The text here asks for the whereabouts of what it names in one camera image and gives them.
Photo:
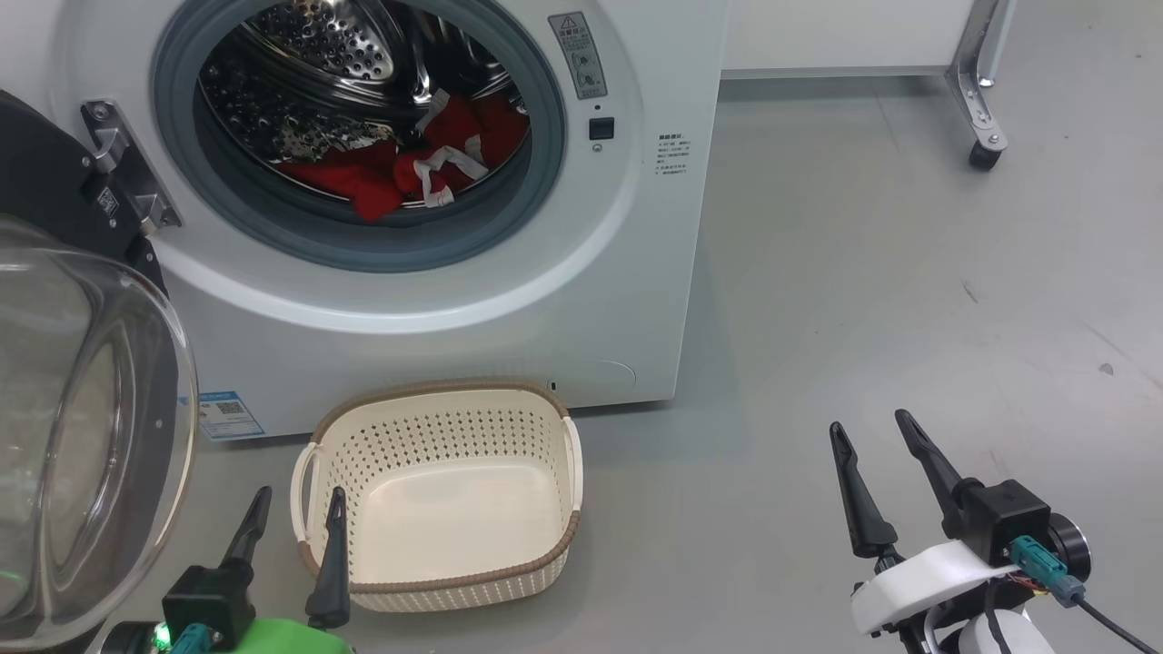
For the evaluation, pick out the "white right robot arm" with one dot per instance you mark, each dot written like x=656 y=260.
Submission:
x=1004 y=636

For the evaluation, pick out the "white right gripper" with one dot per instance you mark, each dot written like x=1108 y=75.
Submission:
x=918 y=581

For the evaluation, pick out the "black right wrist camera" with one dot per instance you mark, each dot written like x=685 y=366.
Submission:
x=1008 y=513

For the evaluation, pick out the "dark round washer door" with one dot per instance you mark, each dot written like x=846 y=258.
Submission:
x=91 y=454

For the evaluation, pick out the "black caster wheel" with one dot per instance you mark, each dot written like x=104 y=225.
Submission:
x=984 y=156

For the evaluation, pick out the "white front-load washing machine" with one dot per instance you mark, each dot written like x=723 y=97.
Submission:
x=436 y=345

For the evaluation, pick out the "cream perforated laundry basket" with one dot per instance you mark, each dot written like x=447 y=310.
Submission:
x=454 y=509

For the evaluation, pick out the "metal door hinge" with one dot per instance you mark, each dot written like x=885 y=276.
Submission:
x=127 y=163

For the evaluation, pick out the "grey warning sticker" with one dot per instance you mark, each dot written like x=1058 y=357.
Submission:
x=578 y=54

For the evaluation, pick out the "metal partition leg bracket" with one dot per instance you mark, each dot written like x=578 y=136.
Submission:
x=977 y=82

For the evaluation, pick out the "white partition panel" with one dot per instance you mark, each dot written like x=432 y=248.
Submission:
x=836 y=32

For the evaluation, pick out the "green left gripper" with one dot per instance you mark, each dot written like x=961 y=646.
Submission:
x=282 y=638

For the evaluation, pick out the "blue energy label sticker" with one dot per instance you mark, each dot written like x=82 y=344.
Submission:
x=230 y=415

